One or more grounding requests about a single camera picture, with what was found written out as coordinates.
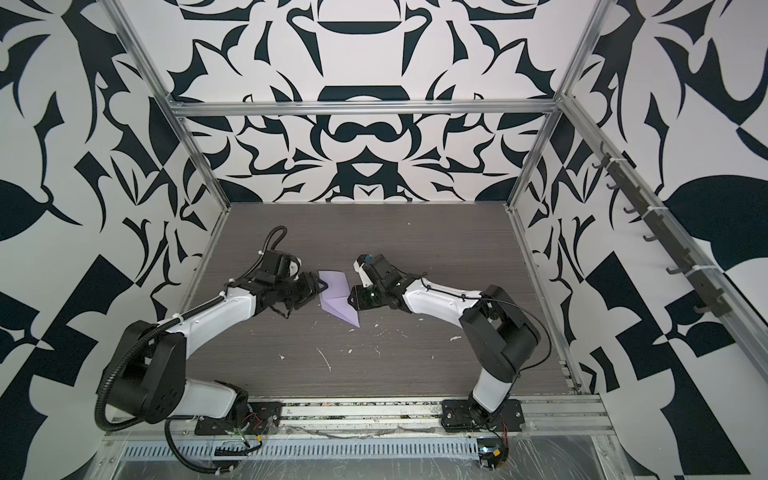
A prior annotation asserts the lilac square paper sheet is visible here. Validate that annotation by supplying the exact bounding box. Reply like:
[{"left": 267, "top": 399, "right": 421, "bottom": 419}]
[{"left": 318, "top": 271, "right": 360, "bottom": 328}]

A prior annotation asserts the small green circuit board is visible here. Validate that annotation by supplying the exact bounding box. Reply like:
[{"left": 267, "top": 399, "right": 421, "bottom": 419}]
[{"left": 477, "top": 437, "right": 509, "bottom": 470}]

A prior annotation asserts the aluminium frame corner post left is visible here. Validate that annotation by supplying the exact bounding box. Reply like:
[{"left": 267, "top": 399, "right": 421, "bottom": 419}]
[{"left": 86, "top": 1, "right": 227, "bottom": 229}]

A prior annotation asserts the black cable left base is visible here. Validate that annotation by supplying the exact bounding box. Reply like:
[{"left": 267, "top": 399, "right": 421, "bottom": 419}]
[{"left": 163, "top": 416, "right": 265, "bottom": 475}]

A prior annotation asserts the aluminium frame corner post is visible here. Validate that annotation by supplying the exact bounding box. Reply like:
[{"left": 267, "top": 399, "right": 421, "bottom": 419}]
[
  {"left": 506, "top": 0, "right": 616, "bottom": 212},
  {"left": 86, "top": 1, "right": 227, "bottom": 229}
]

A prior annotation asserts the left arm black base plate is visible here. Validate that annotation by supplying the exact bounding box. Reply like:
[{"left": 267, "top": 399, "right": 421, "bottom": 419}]
[{"left": 194, "top": 401, "right": 284, "bottom": 436}]

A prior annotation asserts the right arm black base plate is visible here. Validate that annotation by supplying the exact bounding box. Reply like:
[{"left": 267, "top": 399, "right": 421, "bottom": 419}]
[{"left": 440, "top": 398, "right": 525, "bottom": 433}]

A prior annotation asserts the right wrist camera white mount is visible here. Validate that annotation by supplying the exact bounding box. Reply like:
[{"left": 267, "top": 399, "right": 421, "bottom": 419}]
[{"left": 353, "top": 254, "right": 373, "bottom": 288}]

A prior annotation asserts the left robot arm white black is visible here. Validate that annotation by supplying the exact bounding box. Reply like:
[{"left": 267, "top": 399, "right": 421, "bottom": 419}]
[{"left": 94, "top": 250, "right": 328, "bottom": 432}]

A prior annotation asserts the hook rail on right wall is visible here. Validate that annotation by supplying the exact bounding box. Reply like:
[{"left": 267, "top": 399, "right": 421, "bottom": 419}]
[{"left": 593, "top": 142, "right": 733, "bottom": 318}]

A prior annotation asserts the white slotted cable duct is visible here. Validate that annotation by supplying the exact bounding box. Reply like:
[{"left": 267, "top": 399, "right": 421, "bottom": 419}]
[{"left": 119, "top": 437, "right": 481, "bottom": 463}]

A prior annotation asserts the aluminium horizontal back bar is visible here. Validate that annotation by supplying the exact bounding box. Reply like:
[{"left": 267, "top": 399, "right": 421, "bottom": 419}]
[{"left": 170, "top": 99, "right": 551, "bottom": 118}]

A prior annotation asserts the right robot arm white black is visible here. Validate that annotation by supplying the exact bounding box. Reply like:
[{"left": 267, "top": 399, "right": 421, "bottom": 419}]
[{"left": 348, "top": 254, "right": 546, "bottom": 418}]

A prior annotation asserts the aluminium frame corner post right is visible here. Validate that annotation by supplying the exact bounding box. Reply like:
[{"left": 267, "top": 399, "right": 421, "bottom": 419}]
[{"left": 506, "top": 0, "right": 616, "bottom": 212}]

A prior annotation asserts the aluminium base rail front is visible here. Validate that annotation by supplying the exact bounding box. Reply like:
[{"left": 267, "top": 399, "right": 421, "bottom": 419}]
[{"left": 101, "top": 394, "right": 616, "bottom": 444}]

